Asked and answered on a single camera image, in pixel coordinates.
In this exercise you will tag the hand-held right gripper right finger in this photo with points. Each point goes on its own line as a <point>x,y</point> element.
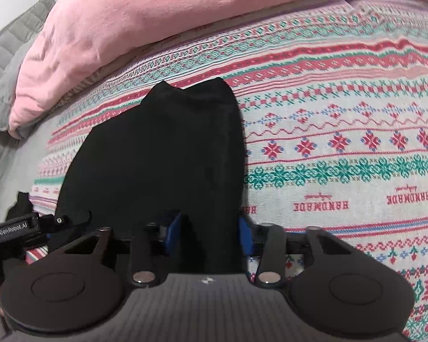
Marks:
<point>245,237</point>

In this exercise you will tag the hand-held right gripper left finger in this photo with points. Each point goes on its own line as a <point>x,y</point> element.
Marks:
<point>174,235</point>

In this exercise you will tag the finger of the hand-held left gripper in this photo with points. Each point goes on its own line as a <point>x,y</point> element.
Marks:
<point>53,221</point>

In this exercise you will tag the black pants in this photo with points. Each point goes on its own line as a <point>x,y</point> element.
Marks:
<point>157,149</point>

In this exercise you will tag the plain grey bed sheet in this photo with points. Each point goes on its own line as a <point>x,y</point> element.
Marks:
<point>18,171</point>

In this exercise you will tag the grey quilted cover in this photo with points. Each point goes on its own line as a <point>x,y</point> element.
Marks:
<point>7,78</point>

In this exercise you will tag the patterned bed cover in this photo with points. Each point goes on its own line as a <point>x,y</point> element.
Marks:
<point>342,114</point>

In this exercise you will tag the pink blanket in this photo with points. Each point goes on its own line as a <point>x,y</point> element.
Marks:
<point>128,25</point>

